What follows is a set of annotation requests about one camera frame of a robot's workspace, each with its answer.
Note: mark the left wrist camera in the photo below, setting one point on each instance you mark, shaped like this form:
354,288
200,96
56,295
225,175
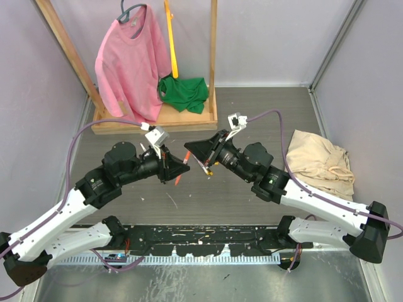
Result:
156,136

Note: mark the pink shirt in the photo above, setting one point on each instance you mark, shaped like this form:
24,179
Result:
131,60

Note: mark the orange highlighter pen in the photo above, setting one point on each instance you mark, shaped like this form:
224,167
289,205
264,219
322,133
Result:
185,161

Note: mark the yellow hanger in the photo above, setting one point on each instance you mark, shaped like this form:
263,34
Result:
169,18

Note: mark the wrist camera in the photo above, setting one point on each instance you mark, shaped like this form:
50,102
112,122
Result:
237,123
156,136

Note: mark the grey clothes hanger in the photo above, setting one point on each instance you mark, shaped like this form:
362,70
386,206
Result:
129,12

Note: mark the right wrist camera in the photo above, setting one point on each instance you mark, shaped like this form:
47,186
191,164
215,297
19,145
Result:
237,123

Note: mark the wooden rack base tray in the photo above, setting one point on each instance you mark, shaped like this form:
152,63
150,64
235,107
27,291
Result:
170,119

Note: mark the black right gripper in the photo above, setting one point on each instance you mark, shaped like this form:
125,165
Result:
207,151

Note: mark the white marker orange tip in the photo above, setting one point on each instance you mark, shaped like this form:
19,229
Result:
206,171

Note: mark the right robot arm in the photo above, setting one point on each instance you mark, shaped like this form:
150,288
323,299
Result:
360,228

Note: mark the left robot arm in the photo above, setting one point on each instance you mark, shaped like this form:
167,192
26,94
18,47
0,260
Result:
30,252

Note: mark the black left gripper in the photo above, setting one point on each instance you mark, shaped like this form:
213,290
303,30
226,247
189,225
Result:
169,166

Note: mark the wooden rack right post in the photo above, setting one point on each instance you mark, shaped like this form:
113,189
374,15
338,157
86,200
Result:
213,35

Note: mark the green cloth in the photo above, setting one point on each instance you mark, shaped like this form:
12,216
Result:
183,94

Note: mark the beige cloth bag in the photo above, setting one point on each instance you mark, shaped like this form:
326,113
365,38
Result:
321,164

